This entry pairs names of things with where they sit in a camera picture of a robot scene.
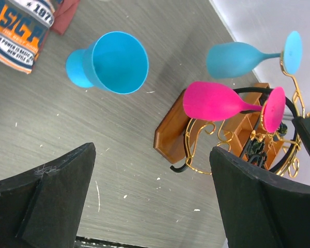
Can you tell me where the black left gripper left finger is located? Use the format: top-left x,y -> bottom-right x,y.
0,143 -> 96,247

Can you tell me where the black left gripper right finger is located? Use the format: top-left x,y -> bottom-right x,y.
209,147 -> 310,247

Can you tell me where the pink wine glass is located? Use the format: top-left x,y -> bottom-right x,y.
183,81 -> 286,133

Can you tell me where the blue wine glass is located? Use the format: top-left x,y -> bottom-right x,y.
65,31 -> 149,95
206,31 -> 303,79

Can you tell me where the dark rolled cloth front right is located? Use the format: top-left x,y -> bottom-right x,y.
277,122 -> 288,137

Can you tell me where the dark rolled cloth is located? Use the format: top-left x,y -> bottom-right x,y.
277,122 -> 288,137
246,138 -> 268,169

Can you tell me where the dark rolled cloth front left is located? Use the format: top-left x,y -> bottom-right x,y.
246,138 -> 268,169

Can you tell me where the wooden compartment tray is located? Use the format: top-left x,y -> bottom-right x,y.
222,82 -> 287,171

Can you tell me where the colourful packet under left gripper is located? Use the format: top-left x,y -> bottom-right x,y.
0,0 -> 80,74

